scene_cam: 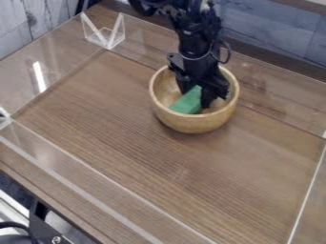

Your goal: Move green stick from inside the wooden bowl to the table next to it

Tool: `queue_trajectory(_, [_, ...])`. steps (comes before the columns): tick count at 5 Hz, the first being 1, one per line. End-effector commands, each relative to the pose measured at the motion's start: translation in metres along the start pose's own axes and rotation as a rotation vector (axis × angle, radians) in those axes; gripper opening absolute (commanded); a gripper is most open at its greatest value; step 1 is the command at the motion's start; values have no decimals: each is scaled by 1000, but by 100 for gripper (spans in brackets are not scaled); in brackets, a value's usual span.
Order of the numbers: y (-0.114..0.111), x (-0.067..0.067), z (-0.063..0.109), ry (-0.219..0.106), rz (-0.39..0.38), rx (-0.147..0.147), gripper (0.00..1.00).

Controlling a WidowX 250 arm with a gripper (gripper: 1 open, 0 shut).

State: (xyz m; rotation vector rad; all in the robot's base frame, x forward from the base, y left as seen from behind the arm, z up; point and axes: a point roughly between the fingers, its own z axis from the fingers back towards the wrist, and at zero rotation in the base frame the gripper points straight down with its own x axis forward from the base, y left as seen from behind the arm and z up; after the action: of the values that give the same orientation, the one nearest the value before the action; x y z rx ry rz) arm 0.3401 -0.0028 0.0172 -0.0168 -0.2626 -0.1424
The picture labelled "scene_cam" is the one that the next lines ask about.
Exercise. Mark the black table leg bracket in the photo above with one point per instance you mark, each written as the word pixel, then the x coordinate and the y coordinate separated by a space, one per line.
pixel 44 233

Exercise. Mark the clear acrylic tray wall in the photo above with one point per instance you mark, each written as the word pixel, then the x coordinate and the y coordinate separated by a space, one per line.
pixel 112 214

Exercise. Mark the clear acrylic corner bracket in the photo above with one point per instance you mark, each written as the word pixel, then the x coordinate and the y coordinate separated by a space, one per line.
pixel 104 37

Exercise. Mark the green rectangular block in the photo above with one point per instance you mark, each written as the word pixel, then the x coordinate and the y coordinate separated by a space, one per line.
pixel 188 104

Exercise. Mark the round wooden bowl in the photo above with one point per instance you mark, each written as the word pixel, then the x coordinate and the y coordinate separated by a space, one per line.
pixel 204 121

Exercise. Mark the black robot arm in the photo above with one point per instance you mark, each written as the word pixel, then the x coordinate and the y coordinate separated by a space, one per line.
pixel 202 47

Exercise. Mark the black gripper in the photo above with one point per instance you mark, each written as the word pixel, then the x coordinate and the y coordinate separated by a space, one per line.
pixel 202 73

